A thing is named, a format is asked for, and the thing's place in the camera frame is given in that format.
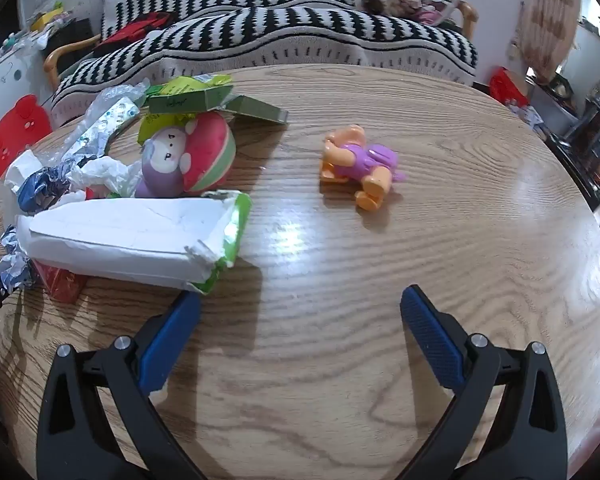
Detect orange and purple toy figure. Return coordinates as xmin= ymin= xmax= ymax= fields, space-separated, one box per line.
xmin=320 ymin=124 xmax=408 ymax=212

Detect blue foil wrapper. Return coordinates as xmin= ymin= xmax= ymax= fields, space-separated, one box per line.
xmin=17 ymin=157 xmax=88 ymax=213

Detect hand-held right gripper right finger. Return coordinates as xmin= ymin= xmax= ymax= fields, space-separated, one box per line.
xmin=400 ymin=284 xmax=568 ymax=480

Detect red bag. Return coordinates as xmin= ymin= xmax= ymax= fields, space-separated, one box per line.
xmin=489 ymin=66 xmax=531 ymax=107

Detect black box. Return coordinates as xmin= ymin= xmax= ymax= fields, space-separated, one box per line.
xmin=50 ymin=17 xmax=98 ymax=66

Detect crumpled silver foil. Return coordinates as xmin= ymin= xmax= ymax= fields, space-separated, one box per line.
xmin=0 ymin=225 xmax=36 ymax=291

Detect wooden sofa armrest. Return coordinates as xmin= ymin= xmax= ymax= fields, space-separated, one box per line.
xmin=44 ymin=34 xmax=103 ymax=92
xmin=455 ymin=0 xmax=478 ymax=41

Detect crumpled white plastic wrapper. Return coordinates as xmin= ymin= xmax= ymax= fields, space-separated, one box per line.
xmin=70 ymin=156 xmax=143 ymax=198

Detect small red box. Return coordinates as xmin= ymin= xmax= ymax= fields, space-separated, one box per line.
xmin=32 ymin=260 xmax=88 ymax=303

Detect torn white paper box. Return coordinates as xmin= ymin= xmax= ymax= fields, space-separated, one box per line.
xmin=16 ymin=190 xmax=253 ymax=295

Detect red plastic stool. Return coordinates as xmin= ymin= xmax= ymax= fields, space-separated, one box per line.
xmin=0 ymin=94 xmax=53 ymax=179

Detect yellow packet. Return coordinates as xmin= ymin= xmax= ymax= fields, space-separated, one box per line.
xmin=30 ymin=7 xmax=63 ymax=31

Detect patterned curtain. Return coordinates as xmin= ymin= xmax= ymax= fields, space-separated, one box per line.
xmin=517 ymin=0 xmax=583 ymax=83

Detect red cloth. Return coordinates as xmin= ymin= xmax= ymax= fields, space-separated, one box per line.
xmin=100 ymin=11 xmax=178 ymax=46

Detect light green wrapper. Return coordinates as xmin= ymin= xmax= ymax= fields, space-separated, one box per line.
xmin=139 ymin=74 xmax=233 ymax=143

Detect purple watermelon squishy toy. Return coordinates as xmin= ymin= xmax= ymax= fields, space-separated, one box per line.
xmin=134 ymin=111 xmax=237 ymax=199

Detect white paper piece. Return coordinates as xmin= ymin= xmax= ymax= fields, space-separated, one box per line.
xmin=4 ymin=149 xmax=43 ymax=193

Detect white cabinet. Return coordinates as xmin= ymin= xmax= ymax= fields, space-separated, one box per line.
xmin=0 ymin=30 xmax=56 ymax=128

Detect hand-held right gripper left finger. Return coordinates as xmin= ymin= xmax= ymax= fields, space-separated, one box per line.
xmin=36 ymin=290 xmax=203 ymax=480

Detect white printed paper bags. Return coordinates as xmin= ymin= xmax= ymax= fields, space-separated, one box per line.
xmin=522 ymin=105 xmax=547 ymax=132

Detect clear silver plastic wrapper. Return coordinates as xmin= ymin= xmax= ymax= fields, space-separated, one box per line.
xmin=62 ymin=80 xmax=148 ymax=166

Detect black-white patterned sofa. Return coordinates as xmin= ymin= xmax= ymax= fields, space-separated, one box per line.
xmin=50 ymin=0 xmax=478 ymax=126

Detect green carton box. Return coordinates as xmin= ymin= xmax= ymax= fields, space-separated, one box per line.
xmin=147 ymin=85 xmax=288 ymax=126

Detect black rack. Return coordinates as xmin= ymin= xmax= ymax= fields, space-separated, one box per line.
xmin=555 ymin=100 xmax=600 ymax=201

